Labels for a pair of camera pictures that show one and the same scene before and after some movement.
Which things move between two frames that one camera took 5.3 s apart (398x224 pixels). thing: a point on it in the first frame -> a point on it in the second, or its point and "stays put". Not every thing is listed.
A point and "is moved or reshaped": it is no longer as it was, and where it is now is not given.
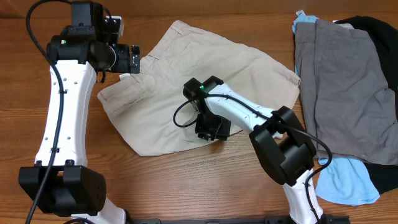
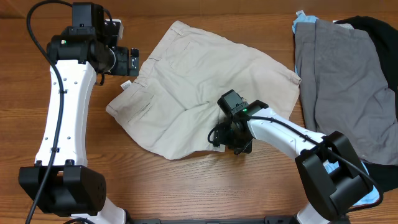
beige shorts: (147, 109) is moved or reshaped
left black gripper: (124, 65) stays put
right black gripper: (223, 132) -> (220, 137)
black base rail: (237, 219) stays put
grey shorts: (347, 102) stays put
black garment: (384, 38) stays put
